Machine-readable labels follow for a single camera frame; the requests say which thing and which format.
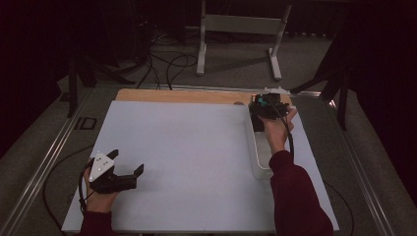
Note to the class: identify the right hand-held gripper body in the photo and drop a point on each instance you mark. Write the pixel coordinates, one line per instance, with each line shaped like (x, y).
(268, 106)

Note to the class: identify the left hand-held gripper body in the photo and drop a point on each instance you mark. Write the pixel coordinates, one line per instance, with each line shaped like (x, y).
(109, 183)

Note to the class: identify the white plastic bin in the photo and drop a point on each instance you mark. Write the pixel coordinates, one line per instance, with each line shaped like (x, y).
(259, 154)

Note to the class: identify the person's left hand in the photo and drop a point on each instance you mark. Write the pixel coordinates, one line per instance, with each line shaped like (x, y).
(100, 201)

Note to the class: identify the person's right hand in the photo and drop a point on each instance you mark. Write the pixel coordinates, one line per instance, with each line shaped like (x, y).
(277, 132)

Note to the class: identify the white table mat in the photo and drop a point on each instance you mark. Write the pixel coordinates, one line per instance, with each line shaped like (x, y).
(196, 183)

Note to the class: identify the black metal stand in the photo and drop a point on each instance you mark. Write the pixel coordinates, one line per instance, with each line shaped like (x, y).
(72, 85)
(342, 98)

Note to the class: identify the white metal table frame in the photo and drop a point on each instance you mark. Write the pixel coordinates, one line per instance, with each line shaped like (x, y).
(242, 24)

